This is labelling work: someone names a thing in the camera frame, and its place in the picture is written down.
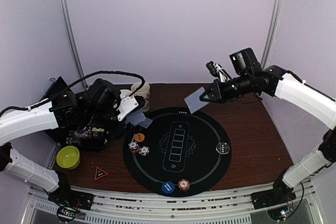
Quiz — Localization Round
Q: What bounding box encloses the blue card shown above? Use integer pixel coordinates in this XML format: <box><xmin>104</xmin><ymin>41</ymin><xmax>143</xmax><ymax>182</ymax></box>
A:
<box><xmin>184</xmin><ymin>87</ymin><xmax>209</xmax><ymax>114</ymax></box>
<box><xmin>139</xmin><ymin>118</ymin><xmax>153</xmax><ymax>129</ymax></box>

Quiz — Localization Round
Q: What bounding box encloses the blue playing card deck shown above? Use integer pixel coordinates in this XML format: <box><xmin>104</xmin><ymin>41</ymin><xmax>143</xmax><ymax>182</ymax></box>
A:
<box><xmin>125</xmin><ymin>111</ymin><xmax>146</xmax><ymax>126</ymax></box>

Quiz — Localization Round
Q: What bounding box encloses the orange big blind button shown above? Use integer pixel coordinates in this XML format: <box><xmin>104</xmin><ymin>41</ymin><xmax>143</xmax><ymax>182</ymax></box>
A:
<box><xmin>134</xmin><ymin>133</ymin><xmax>145</xmax><ymax>143</ymax></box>

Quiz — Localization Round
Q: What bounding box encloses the blue white poker chip stack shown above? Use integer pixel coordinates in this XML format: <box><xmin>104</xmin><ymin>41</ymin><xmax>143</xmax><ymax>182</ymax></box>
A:
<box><xmin>128</xmin><ymin>141</ymin><xmax>140</xmax><ymax>153</ymax></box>

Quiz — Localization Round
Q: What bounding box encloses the dark white poker chip stack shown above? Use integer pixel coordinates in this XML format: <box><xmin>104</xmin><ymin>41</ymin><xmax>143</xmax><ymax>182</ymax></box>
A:
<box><xmin>138</xmin><ymin>146</ymin><xmax>150</xmax><ymax>156</ymax></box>

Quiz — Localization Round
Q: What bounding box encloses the red poker chip stack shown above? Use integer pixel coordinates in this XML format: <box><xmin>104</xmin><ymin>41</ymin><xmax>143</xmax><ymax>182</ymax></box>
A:
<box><xmin>178</xmin><ymin>179</ymin><xmax>190</xmax><ymax>191</ymax></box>

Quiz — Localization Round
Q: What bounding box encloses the blue small blind button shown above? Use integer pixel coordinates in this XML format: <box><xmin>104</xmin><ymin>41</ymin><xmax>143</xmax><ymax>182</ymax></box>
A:
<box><xmin>161</xmin><ymin>182</ymin><xmax>175</xmax><ymax>195</ymax></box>

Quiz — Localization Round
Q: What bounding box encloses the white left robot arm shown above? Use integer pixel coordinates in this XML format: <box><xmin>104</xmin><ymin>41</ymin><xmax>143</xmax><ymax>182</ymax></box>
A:
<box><xmin>1</xmin><ymin>79</ymin><xmax>138</xmax><ymax>205</ymax></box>

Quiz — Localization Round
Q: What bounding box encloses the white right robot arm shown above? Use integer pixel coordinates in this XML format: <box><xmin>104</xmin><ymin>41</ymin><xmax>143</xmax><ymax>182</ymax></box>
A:
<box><xmin>199</xmin><ymin>48</ymin><xmax>335</xmax><ymax>204</ymax></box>

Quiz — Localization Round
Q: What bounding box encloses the black poker chip case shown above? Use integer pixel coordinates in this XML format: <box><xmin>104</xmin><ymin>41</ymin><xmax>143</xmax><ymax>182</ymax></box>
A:
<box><xmin>41</xmin><ymin>76</ymin><xmax>106</xmax><ymax>152</ymax></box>

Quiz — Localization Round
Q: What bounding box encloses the white floral mug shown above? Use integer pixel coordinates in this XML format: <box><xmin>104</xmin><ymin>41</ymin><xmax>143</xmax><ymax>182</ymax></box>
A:
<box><xmin>134</xmin><ymin>82</ymin><xmax>150</xmax><ymax>113</ymax></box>

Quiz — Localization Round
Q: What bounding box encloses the clear dealer button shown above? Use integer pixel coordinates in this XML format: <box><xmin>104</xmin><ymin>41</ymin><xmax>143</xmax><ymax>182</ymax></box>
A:
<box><xmin>216</xmin><ymin>142</ymin><xmax>230</xmax><ymax>155</ymax></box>

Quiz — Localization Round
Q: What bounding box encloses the lime green bowl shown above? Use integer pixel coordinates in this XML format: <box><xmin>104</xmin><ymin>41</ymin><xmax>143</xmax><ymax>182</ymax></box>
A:
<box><xmin>56</xmin><ymin>146</ymin><xmax>80</xmax><ymax>170</ymax></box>

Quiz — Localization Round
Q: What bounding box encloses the round black poker mat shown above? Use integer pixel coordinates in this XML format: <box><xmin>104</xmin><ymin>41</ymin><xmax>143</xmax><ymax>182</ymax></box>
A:
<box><xmin>123</xmin><ymin>107</ymin><xmax>232</xmax><ymax>197</ymax></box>

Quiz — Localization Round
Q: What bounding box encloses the red black triangle token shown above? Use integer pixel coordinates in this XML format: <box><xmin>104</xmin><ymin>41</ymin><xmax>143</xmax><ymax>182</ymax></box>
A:
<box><xmin>94</xmin><ymin>166</ymin><xmax>109</xmax><ymax>181</ymax></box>

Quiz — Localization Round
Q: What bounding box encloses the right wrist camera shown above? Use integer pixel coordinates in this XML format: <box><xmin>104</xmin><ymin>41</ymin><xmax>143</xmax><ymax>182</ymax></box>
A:
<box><xmin>206</xmin><ymin>61</ymin><xmax>232</xmax><ymax>82</ymax></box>

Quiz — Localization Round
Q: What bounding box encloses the right aluminium frame post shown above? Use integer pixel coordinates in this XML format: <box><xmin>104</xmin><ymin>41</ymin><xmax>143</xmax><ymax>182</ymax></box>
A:
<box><xmin>261</xmin><ymin>0</ymin><xmax>284</xmax><ymax>69</ymax></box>

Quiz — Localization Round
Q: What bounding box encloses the aluminium frame post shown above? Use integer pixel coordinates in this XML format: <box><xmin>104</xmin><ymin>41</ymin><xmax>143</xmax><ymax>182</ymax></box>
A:
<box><xmin>60</xmin><ymin>0</ymin><xmax>84</xmax><ymax>78</ymax></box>
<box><xmin>261</xmin><ymin>0</ymin><xmax>284</xmax><ymax>69</ymax></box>

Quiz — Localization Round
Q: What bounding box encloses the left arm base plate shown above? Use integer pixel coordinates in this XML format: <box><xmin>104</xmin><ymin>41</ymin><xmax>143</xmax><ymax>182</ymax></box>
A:
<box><xmin>48</xmin><ymin>190</ymin><xmax>94</xmax><ymax>210</ymax></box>

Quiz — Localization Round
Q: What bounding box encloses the aluminium front rail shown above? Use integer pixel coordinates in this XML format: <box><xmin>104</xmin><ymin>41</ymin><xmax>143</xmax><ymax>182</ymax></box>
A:
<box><xmin>21</xmin><ymin>180</ymin><xmax>325</xmax><ymax>223</ymax></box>

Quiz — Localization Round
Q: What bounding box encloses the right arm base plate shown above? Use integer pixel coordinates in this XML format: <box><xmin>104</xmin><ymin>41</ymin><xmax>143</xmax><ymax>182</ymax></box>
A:
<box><xmin>251</xmin><ymin>189</ymin><xmax>297</xmax><ymax>209</ymax></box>

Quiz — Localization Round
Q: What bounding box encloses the left aluminium frame post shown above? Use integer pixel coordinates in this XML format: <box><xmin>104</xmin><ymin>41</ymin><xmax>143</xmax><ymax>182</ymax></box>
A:
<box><xmin>60</xmin><ymin>0</ymin><xmax>84</xmax><ymax>78</ymax></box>

